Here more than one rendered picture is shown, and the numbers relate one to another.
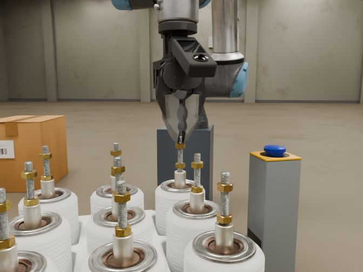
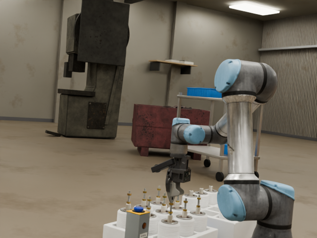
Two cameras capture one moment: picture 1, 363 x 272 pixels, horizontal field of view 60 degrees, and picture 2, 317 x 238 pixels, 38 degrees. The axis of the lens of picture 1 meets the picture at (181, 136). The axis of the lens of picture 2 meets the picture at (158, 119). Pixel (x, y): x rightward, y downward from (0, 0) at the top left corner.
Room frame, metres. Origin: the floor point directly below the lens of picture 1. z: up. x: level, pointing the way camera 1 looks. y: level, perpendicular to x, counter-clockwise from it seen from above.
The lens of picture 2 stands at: (2.02, -1.36, 0.78)
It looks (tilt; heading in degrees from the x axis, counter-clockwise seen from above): 3 degrees down; 139
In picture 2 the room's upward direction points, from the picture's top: 5 degrees clockwise
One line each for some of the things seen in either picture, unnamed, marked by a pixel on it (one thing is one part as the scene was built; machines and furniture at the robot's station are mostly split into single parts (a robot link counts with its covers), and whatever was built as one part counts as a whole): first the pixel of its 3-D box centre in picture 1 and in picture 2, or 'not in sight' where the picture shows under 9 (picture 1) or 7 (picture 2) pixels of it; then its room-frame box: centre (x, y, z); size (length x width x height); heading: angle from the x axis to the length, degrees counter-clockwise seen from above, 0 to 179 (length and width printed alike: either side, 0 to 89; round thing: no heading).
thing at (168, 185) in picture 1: (180, 186); (169, 221); (0.58, 0.00, 0.25); 0.08 x 0.08 x 0.01
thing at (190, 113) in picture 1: (186, 116); (173, 192); (0.61, -0.01, 0.38); 0.06 x 0.03 x 0.09; 19
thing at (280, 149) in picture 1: (274, 151); (138, 209); (0.58, -0.17, 0.32); 0.04 x 0.04 x 0.02
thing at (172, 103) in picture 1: (168, 116); (178, 191); (0.59, 0.03, 0.38); 0.06 x 0.03 x 0.09; 19
